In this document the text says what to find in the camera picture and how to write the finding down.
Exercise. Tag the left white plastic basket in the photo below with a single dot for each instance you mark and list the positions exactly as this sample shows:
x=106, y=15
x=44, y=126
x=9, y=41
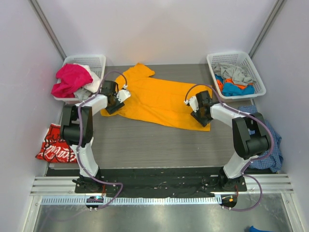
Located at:
x=95, y=62

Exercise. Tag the right white plastic basket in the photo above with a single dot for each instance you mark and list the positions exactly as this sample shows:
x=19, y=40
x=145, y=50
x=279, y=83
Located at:
x=237, y=58

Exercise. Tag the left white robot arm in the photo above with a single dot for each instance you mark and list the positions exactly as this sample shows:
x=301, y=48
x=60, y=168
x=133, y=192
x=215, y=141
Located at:
x=77, y=131

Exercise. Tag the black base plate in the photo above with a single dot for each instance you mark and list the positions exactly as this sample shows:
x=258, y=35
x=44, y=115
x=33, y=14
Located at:
x=151, y=182

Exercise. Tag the blue t shirt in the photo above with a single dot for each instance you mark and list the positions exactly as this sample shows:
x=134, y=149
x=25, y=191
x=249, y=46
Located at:
x=230, y=90

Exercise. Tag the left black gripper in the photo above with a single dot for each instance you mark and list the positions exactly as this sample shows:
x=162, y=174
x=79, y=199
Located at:
x=115, y=107

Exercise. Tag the pink t shirt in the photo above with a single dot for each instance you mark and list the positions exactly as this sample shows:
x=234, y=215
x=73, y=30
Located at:
x=72, y=77

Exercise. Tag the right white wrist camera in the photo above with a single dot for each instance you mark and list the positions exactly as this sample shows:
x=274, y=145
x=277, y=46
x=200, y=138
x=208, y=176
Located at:
x=193, y=103

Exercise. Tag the white slotted cable duct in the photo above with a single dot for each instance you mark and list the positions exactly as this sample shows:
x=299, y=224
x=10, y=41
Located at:
x=94, y=200

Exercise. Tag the white plastic basket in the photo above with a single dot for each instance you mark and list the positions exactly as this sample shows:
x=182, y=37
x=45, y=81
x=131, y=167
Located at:
x=237, y=58
x=95, y=62

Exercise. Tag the grey t shirt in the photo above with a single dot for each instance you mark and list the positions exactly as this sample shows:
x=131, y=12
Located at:
x=238, y=74

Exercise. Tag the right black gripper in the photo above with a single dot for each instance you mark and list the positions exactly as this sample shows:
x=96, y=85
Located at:
x=201, y=118

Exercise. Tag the red white printed t shirt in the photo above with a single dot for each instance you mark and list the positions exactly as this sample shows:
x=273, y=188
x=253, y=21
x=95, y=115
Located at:
x=54, y=149

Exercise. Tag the white grey garment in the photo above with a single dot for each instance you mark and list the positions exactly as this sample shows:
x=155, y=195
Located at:
x=86, y=91

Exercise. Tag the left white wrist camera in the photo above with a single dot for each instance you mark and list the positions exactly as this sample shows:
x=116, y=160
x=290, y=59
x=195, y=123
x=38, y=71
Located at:
x=123, y=94

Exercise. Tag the blue checkered shirt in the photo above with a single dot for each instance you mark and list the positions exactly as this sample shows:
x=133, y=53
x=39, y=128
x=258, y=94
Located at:
x=275, y=160

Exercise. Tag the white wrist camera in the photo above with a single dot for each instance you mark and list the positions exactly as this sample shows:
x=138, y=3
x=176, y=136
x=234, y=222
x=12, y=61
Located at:
x=123, y=94
x=193, y=103

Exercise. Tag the orange garment in basket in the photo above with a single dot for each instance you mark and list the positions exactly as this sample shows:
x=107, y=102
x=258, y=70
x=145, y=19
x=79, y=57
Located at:
x=221, y=83

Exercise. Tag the orange yellow t shirt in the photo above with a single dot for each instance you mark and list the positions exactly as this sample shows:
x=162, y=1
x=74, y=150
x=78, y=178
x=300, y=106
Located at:
x=157, y=101

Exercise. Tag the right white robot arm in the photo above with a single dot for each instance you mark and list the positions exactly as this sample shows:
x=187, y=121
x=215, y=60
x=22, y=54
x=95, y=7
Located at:
x=251, y=137

